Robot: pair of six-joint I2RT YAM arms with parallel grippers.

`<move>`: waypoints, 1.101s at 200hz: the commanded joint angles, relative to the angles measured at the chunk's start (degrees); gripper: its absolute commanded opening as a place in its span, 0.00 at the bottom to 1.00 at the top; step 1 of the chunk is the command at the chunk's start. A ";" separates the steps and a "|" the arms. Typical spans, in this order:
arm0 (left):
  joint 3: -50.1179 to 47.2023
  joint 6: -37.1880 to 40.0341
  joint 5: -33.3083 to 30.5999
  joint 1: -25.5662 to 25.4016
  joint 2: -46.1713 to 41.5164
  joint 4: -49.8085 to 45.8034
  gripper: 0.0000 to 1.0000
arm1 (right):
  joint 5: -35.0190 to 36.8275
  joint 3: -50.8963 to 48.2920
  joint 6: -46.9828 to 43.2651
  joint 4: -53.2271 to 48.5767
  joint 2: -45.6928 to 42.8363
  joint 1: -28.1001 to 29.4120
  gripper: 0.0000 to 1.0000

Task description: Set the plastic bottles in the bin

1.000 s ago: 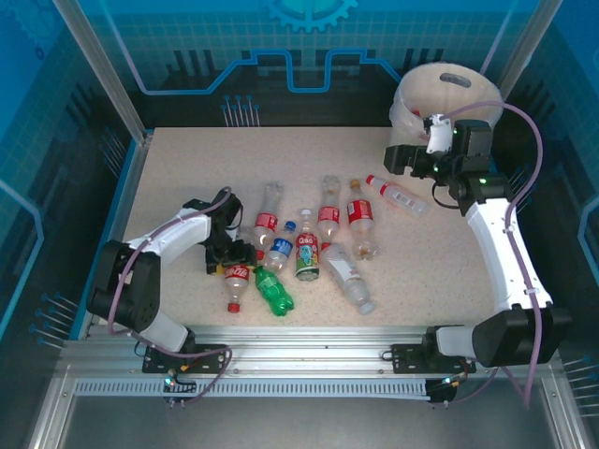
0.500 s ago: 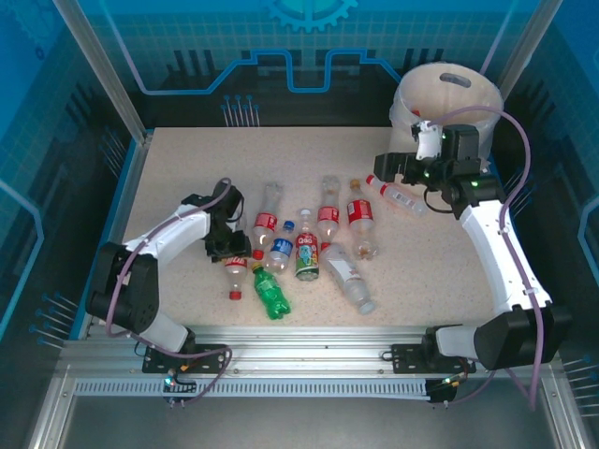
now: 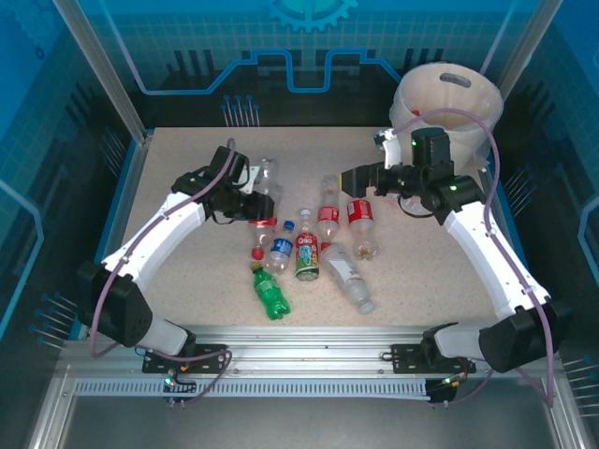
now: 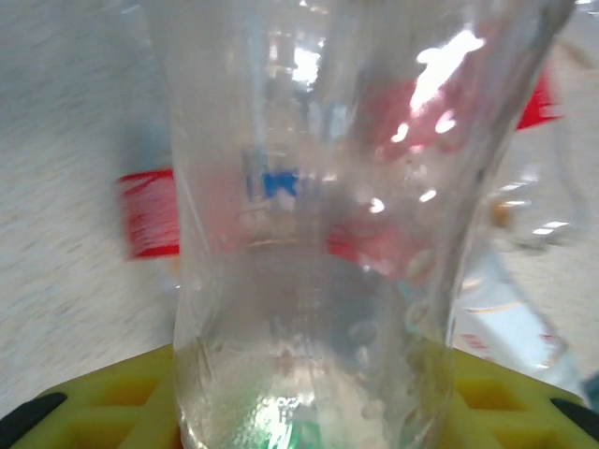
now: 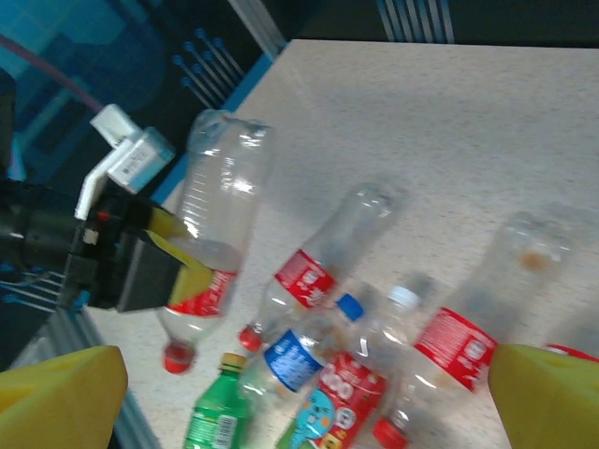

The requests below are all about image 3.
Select red-label bottle with red cap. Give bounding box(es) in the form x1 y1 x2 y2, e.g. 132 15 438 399
246 215 278 262

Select clear unlabelled plastic bottle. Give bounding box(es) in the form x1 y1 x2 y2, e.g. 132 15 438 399
255 157 285 200

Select red-label bottle brown residue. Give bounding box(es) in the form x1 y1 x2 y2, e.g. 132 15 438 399
345 197 380 262

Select blue-label bottle with blue cap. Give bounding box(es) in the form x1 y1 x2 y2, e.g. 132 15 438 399
263 219 297 276

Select slim red-label clear bottle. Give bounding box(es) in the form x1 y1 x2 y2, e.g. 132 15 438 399
315 174 342 252

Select Qoo cartoon label bottle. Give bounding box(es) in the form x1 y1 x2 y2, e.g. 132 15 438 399
293 208 323 283

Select green plastic bottle yellow cap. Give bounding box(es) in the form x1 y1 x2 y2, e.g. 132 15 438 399
251 261 291 322

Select white-label clear bottle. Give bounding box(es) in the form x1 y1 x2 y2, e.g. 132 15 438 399
320 240 378 316

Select white plastic bin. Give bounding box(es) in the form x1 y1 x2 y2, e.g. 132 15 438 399
388 59 505 178

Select black base electronics board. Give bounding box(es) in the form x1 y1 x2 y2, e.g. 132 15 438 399
161 373 200 408
425 371 469 407

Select grey metal base tray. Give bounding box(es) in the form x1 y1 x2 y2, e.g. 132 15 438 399
27 378 581 449

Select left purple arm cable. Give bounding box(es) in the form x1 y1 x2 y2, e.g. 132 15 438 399
88 138 235 406

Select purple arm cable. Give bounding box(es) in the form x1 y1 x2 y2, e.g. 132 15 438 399
88 138 235 406
392 107 559 409

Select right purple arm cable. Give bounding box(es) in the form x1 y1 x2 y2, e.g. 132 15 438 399
392 107 559 409

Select aluminium table side rail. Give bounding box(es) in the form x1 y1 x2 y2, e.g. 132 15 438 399
484 161 530 282
95 130 155 266

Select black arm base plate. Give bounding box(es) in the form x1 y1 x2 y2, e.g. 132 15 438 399
141 343 229 375
389 343 477 375

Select aluminium front rail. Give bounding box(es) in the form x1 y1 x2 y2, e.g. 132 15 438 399
60 325 561 381

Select aluminium frame post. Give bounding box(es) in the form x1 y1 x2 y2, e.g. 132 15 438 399
51 0 153 144
479 0 565 102

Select slotted grey cable duct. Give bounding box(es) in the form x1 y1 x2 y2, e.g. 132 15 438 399
73 377 434 399

